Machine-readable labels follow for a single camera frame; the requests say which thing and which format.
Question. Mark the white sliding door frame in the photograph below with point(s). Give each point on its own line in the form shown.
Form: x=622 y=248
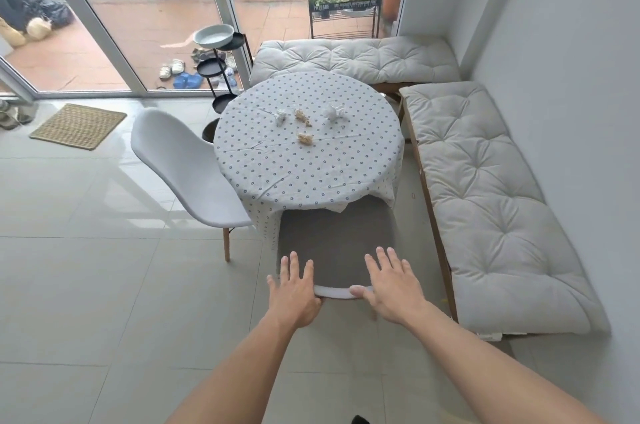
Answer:
x=100 y=23

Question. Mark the blue slipper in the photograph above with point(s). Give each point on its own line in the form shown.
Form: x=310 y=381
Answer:
x=181 y=81
x=195 y=81

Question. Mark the short tufted grey bench cushion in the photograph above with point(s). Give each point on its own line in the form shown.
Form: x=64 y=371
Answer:
x=350 y=58

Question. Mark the person's right thumb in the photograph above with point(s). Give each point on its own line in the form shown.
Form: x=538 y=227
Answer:
x=361 y=291

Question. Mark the person's right forearm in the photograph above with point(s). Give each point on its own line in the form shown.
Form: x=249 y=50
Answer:
x=490 y=373

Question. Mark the tan dried root clump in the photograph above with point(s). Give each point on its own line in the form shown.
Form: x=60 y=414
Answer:
x=305 y=138
x=302 y=117

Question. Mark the white shallow bowl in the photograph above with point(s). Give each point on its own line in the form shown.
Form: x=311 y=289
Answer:
x=214 y=34

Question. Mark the person's left thumb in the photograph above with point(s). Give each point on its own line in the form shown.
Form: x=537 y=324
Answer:
x=318 y=294

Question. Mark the person's right hand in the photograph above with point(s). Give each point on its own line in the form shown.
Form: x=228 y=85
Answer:
x=395 y=296

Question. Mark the white dotted round tablecloth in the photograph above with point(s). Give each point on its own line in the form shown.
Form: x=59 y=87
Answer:
x=310 y=173

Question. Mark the person's left hand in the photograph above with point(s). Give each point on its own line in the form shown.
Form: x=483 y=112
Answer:
x=295 y=301

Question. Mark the person's left middle finger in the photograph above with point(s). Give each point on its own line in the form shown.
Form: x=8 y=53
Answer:
x=295 y=267

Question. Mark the black tiered tray stand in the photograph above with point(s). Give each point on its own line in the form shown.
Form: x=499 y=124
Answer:
x=212 y=67

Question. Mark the white sandal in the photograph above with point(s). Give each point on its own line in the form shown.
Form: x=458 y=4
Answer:
x=177 y=67
x=165 y=72

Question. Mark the white plastic shell chair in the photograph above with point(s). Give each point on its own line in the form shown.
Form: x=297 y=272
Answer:
x=185 y=168

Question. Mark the person's left forearm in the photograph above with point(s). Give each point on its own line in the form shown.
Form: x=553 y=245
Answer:
x=245 y=373

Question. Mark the grey indoor shoes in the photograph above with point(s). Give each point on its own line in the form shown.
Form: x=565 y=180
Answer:
x=15 y=113

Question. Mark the person's right little finger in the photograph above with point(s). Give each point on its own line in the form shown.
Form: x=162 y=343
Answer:
x=407 y=276

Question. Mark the woven straw door mat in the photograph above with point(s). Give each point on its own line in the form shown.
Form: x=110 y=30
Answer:
x=77 y=126

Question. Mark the cream sack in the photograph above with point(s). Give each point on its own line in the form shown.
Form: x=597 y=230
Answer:
x=11 y=33
x=39 y=28

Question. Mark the person's left little finger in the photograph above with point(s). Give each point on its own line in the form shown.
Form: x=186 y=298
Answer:
x=273 y=284

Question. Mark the grey cushioned chair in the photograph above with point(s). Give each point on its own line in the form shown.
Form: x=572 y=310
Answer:
x=335 y=238

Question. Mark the long tufted grey bench cushion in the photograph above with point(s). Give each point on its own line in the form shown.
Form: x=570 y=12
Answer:
x=485 y=198

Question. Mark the wooden bench frame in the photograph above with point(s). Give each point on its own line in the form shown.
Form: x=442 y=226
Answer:
x=390 y=88
x=439 y=233

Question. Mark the black garbage bag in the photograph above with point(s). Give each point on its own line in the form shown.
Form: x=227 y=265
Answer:
x=52 y=13

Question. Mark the person's right middle finger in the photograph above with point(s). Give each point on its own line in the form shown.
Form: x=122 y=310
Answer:
x=384 y=262

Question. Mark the black metal plant rack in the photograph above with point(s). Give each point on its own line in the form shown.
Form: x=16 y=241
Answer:
x=345 y=6

